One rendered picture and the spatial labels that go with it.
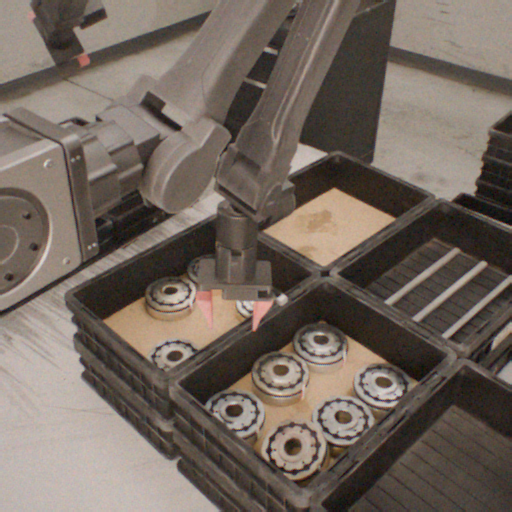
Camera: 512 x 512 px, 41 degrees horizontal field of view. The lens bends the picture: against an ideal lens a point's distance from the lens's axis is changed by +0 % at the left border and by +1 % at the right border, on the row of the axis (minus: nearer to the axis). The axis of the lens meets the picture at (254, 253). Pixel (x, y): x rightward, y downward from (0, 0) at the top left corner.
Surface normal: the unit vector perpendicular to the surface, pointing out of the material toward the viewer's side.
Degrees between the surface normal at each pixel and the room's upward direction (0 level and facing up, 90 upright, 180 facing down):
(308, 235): 0
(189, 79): 49
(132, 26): 90
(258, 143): 72
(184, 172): 103
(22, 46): 90
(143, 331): 0
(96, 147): 34
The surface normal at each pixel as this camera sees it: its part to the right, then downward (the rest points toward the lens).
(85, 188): 0.77, 0.40
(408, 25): -0.64, 0.46
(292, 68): -0.55, 0.22
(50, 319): 0.02, -0.79
